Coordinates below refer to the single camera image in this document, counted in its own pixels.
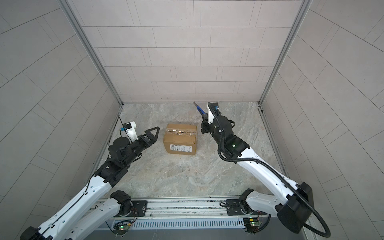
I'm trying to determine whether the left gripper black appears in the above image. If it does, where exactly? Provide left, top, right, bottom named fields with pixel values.
left=120, top=128, right=160, bottom=169

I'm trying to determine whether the blue utility knife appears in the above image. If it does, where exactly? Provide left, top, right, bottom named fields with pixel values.
left=193, top=102, right=208, bottom=118

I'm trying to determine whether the brown cardboard express box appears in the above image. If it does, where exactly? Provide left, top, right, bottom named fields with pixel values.
left=163, top=124, right=198, bottom=156

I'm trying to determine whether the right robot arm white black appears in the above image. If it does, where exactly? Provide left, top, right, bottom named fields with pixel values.
left=201, top=113, right=315, bottom=234

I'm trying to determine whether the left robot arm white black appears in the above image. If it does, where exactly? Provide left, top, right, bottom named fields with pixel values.
left=20, top=127, right=160, bottom=240

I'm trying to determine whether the left green circuit board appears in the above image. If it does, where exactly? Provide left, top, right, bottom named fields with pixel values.
left=114, top=220, right=133, bottom=232

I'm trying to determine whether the green circuit board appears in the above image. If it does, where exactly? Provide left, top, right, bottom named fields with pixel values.
left=114, top=220, right=133, bottom=232
left=243, top=218, right=260, bottom=233

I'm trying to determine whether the white ventilation grille strip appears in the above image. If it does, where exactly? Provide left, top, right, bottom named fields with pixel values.
left=130, top=218, right=246, bottom=231

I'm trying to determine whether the right green circuit board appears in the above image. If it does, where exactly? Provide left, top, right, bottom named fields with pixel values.
left=243, top=218, right=260, bottom=233

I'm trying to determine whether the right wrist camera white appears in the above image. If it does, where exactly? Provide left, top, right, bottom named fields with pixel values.
left=208, top=102, right=221, bottom=124

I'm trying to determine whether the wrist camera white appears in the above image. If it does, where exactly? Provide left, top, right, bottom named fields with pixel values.
left=208, top=102, right=221, bottom=124
left=121, top=122, right=138, bottom=142

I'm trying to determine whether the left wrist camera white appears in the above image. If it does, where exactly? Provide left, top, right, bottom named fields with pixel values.
left=121, top=122, right=138, bottom=142

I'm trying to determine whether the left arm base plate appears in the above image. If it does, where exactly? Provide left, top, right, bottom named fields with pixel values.
left=114, top=201, right=148, bottom=218

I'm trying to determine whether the aluminium mounting rail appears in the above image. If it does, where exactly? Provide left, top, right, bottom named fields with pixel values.
left=61, top=196, right=310, bottom=221

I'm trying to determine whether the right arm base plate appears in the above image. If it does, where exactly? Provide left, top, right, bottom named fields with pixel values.
left=220, top=199, right=268, bottom=217

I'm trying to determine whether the left aluminium corner post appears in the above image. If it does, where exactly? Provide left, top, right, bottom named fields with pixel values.
left=58, top=0, right=124, bottom=107

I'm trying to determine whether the aluminium corner post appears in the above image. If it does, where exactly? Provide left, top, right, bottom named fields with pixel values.
left=58, top=0, right=124, bottom=107
left=259, top=0, right=312, bottom=107

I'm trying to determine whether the right aluminium corner post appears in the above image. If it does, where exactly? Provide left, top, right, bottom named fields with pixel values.
left=259, top=0, right=312, bottom=107

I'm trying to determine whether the black corrugated cable conduit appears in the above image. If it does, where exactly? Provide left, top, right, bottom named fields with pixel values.
left=214, top=115, right=332, bottom=238

